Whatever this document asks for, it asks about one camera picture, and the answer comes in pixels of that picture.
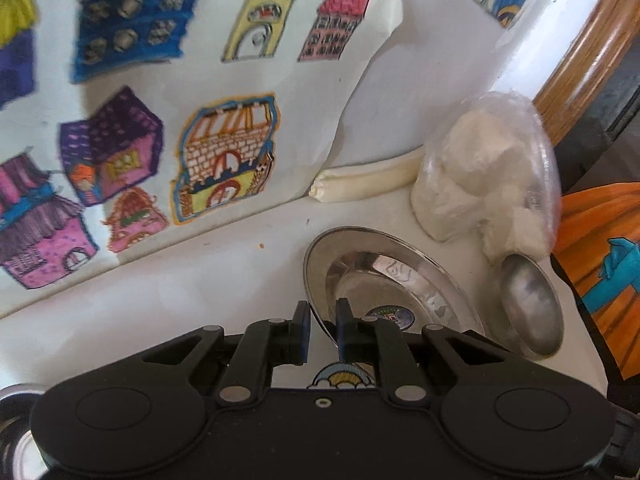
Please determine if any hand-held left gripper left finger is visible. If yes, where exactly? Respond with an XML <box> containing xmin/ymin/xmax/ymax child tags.
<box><xmin>142</xmin><ymin>301</ymin><xmax>312</xmax><ymax>407</ymax></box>

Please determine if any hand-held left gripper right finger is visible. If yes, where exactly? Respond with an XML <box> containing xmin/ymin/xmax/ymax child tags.
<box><xmin>336</xmin><ymin>298</ymin><xmax>506</xmax><ymax>408</ymax></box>

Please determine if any steel plate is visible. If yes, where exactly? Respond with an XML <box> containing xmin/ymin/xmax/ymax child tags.
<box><xmin>303</xmin><ymin>226</ymin><xmax>487</xmax><ymax>357</ymax></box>

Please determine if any steel bowl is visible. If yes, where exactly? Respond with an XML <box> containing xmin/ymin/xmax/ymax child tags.
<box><xmin>499</xmin><ymin>254</ymin><xmax>565</xmax><ymax>362</ymax></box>
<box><xmin>0</xmin><ymin>382</ymin><xmax>51</xmax><ymax>480</ymax></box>

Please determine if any rolled dough stick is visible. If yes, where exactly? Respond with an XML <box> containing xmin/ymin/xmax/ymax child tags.
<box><xmin>310</xmin><ymin>146</ymin><xmax>427</xmax><ymax>206</ymax></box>

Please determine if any plastic bag of white lumps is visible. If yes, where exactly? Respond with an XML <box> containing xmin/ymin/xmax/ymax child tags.
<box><xmin>410</xmin><ymin>90</ymin><xmax>562</xmax><ymax>267</ymax></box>

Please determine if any colourful houses poster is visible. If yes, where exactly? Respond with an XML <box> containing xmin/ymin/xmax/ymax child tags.
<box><xmin>0</xmin><ymin>0</ymin><xmax>404</xmax><ymax>318</ymax></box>

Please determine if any orange painted picture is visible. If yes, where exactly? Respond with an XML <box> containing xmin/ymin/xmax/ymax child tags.
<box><xmin>550</xmin><ymin>186</ymin><xmax>640</xmax><ymax>383</ymax></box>

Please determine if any rattan chair frame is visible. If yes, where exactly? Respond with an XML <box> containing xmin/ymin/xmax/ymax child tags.
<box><xmin>532</xmin><ymin>0</ymin><xmax>640</xmax><ymax>147</ymax></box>

